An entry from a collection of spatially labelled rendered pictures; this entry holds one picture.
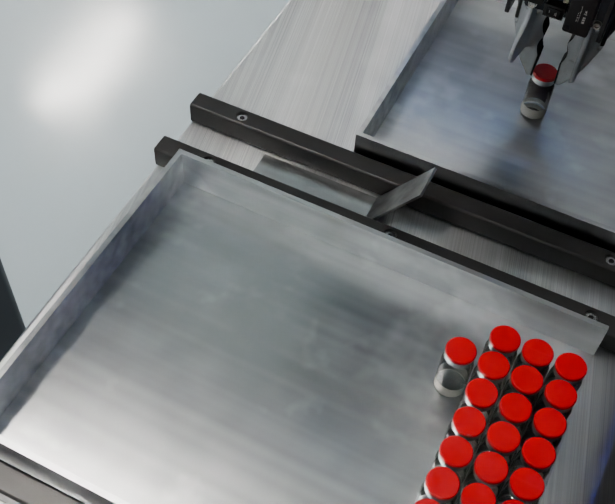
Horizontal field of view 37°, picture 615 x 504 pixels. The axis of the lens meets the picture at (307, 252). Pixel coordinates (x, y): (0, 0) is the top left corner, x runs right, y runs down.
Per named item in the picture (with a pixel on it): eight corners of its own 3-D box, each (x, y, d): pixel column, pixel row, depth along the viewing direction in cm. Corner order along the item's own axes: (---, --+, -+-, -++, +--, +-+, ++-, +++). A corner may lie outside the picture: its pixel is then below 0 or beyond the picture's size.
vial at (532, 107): (548, 107, 81) (561, 70, 77) (540, 123, 80) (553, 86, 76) (524, 99, 81) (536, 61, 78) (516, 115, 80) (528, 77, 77)
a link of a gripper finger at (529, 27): (478, 94, 75) (512, 4, 68) (502, 50, 79) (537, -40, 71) (514, 109, 75) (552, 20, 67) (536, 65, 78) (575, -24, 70)
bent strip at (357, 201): (425, 218, 73) (436, 168, 68) (410, 245, 71) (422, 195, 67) (264, 155, 76) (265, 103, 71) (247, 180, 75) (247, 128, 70)
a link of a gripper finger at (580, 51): (537, 117, 74) (558, 22, 67) (558, 72, 78) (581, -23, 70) (575, 128, 73) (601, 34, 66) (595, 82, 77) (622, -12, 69)
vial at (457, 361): (469, 378, 64) (483, 343, 61) (458, 403, 63) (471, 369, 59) (440, 365, 65) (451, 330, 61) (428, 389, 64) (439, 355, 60)
